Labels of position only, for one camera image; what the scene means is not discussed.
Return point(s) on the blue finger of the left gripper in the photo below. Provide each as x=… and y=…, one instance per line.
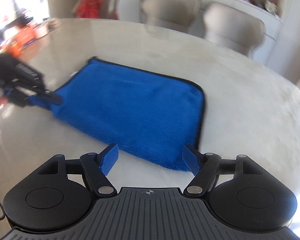
x=19, y=96
x=43, y=93

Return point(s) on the beige dining chair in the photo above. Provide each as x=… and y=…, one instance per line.
x=233, y=29
x=176, y=15

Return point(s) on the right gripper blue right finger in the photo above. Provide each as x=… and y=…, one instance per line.
x=204, y=167

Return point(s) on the beige dining chair right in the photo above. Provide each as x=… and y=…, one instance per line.
x=233, y=29

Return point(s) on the beige dining chair left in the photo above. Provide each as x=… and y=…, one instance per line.
x=176, y=15

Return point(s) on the chair with red cloth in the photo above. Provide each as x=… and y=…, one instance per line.
x=108, y=9

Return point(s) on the grey and blue towel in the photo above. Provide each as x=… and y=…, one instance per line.
x=148, y=115

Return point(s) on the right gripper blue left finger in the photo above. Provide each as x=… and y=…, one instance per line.
x=96, y=167

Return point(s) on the orange box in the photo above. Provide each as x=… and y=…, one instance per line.
x=18, y=38

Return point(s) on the red patterned cloth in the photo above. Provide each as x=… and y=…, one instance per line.
x=89, y=9

